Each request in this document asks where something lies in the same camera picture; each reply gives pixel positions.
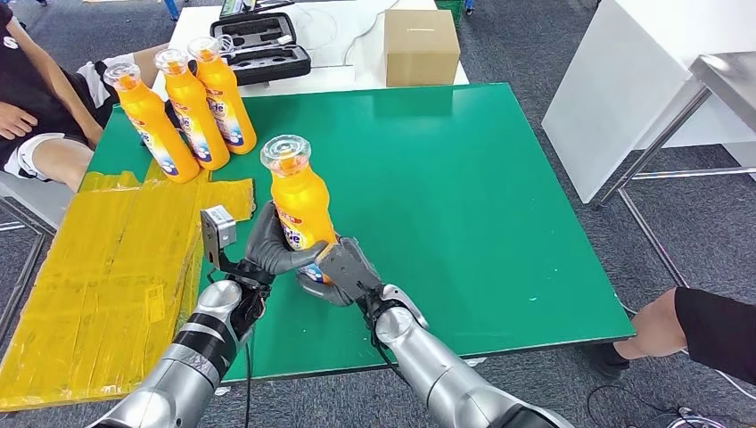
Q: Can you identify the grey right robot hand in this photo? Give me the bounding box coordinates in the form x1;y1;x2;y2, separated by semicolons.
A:
295;235;385;309

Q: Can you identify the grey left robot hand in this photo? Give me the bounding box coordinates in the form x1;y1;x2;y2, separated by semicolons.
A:
244;201;330;276

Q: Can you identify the orange detergent bottle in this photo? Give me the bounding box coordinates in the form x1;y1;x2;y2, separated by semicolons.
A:
187;36;259;156
259;134;342;286
153;48;232;172
103;62;201;185

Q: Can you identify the open black hard case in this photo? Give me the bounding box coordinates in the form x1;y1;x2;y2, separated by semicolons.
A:
210;12;313;86

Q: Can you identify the yellow taped sheet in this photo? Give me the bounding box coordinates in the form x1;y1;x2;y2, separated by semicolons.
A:
0;159;256;412

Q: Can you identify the brown cardboard box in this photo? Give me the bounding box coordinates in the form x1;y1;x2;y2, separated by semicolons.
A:
384;10;463;88

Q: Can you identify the grey metal stool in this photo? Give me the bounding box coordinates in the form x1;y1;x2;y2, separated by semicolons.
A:
0;171;75;344

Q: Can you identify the green screen device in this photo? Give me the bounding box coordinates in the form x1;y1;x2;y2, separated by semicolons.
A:
219;0;259;19

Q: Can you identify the person's right hand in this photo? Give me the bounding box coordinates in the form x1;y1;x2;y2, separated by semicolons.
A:
0;103;37;142

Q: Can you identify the green crate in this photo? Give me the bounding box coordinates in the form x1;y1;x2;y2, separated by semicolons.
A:
435;0;466;25

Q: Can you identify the person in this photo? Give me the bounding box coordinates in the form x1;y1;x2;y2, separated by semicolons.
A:
0;0;171;195
584;287;756;388

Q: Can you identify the large white panel table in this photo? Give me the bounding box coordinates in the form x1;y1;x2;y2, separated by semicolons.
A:
540;0;756;205

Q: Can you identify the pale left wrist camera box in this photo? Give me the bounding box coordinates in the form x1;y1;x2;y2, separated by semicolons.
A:
199;204;239;272

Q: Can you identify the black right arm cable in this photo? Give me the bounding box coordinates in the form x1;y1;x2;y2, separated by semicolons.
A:
358;283;410;385

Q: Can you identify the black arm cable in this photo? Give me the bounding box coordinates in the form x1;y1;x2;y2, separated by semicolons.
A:
358;283;410;385
241;336;256;428

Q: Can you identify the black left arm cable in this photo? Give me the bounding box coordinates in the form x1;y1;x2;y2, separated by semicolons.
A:
241;336;256;428

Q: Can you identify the thin white table cable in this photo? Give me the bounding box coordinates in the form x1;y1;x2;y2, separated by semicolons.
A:
342;0;404;66

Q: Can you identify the black floor cable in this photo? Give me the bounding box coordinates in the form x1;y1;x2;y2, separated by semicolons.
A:
584;383;680;428

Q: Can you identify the grey floor cable bundle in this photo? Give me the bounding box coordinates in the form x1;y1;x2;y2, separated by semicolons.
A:
667;407;727;428

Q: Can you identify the white floor cable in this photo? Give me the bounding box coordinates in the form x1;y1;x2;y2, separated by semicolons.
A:
711;368;756;403

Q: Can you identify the steel frame table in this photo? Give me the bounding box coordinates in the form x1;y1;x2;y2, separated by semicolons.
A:
593;52;756;291

